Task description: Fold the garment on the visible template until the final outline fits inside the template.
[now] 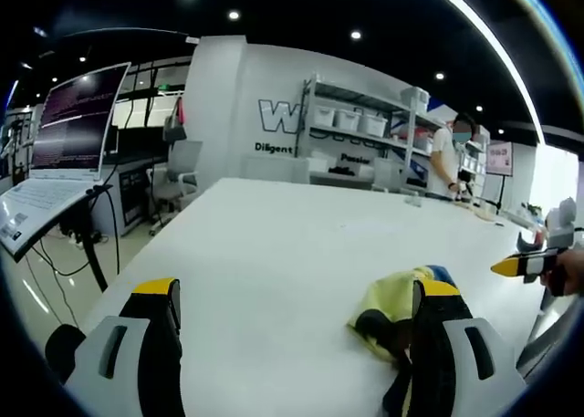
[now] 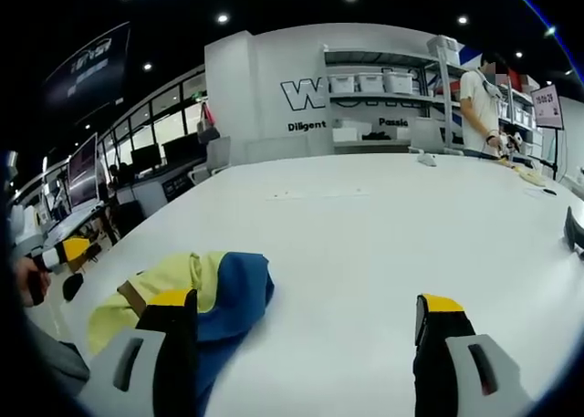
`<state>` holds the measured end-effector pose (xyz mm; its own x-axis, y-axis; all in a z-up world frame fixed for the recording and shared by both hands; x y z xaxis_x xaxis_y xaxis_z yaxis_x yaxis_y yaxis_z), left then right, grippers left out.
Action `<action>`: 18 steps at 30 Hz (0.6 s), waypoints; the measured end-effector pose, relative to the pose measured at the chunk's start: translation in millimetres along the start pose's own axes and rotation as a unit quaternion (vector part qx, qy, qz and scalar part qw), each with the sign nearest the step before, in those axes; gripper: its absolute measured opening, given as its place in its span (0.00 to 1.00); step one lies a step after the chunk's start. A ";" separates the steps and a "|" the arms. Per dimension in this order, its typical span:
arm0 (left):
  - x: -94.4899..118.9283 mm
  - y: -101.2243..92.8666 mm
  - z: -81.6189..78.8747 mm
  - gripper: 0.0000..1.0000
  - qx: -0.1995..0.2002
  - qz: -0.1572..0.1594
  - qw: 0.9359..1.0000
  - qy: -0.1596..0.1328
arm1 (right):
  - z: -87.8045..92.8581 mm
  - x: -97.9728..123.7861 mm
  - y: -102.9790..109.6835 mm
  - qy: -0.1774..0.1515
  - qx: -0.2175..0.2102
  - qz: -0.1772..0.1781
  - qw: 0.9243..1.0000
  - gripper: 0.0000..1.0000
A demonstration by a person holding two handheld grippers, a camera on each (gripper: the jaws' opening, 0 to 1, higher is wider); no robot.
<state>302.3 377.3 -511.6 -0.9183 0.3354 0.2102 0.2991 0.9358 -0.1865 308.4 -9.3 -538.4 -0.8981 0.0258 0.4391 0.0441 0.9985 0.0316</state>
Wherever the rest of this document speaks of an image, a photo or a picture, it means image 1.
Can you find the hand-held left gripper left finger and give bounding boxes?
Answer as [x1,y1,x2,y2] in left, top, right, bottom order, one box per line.
[63,277,186,417]

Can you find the black curved object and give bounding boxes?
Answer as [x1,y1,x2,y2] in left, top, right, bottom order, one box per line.
[516,229,548,255]

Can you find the pink screen on stand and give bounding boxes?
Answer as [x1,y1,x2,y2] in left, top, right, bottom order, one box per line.
[484,141,515,211]

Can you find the person's right hand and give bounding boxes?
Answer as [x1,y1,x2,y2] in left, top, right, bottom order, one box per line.
[539,246,584,298]

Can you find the white laptop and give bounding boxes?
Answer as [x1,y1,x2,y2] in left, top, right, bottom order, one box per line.
[0,62,132,264]

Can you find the dark desk with drawers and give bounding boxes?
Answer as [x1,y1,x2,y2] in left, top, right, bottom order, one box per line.
[102,154,165,235]

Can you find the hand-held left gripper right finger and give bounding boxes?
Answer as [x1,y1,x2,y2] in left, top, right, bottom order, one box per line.
[381,278,527,417]

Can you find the yellow blue black garment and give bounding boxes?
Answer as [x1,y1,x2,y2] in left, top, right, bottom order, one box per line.
[345,264,459,416]

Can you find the white storage bin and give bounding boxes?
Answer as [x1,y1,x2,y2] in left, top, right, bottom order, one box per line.
[335,108,362,131]
[313,105,338,127]
[360,112,390,139]

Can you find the grey metal shelf rack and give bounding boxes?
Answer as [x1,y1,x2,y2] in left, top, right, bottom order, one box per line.
[295,72,457,194]

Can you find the grey office chair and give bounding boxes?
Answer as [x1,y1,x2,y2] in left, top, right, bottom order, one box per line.
[148,139,204,235]

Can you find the black floor cable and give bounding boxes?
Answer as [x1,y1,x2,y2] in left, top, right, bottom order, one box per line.
[25,234,122,327]

